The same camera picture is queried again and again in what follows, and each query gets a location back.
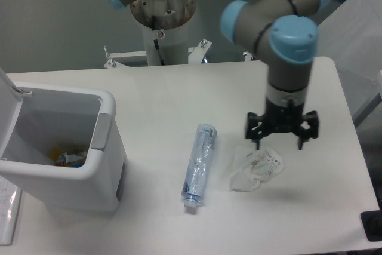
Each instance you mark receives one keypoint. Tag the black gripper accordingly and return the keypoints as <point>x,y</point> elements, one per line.
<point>280,119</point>

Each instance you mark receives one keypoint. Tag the white push-lid trash can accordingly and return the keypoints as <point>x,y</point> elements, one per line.
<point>61,144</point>

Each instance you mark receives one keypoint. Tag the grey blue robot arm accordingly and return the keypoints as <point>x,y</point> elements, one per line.
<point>279,33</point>

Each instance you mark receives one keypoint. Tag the colourful trash inside can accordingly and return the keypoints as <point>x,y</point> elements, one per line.
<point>74,158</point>

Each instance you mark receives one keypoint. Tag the white mask in wrapper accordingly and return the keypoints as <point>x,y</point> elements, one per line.
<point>252,167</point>

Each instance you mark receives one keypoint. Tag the crushed clear plastic bottle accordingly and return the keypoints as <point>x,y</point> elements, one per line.
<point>199,165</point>

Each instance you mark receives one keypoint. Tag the white covered side table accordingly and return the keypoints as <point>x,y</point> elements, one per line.
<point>351,37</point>

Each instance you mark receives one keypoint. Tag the black object at table edge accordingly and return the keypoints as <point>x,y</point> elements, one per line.
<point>371,221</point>

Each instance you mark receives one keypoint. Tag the laminated paper sheet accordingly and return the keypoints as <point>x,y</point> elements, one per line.
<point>10,204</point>

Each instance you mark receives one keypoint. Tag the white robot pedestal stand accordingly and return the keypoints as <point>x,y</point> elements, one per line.
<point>165,27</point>

